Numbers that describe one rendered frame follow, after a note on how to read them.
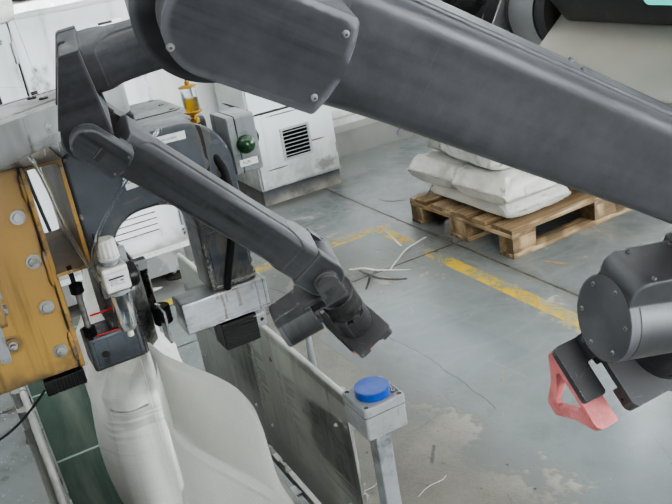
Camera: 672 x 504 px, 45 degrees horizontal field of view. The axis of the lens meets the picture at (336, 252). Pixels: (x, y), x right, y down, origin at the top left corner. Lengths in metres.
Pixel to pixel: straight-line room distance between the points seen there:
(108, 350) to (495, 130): 0.97
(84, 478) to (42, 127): 1.29
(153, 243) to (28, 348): 2.95
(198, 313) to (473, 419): 1.62
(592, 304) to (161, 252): 3.76
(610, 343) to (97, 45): 0.61
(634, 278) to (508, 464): 2.09
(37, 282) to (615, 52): 0.82
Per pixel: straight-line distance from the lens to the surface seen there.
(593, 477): 2.54
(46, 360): 1.28
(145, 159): 0.99
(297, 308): 1.17
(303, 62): 0.30
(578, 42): 0.93
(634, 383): 0.64
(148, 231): 4.16
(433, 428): 2.76
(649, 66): 0.84
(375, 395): 1.37
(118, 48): 0.93
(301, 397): 1.83
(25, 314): 1.25
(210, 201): 1.03
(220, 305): 1.32
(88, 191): 1.21
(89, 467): 2.28
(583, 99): 0.41
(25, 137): 1.11
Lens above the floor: 1.58
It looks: 22 degrees down
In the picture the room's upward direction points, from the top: 10 degrees counter-clockwise
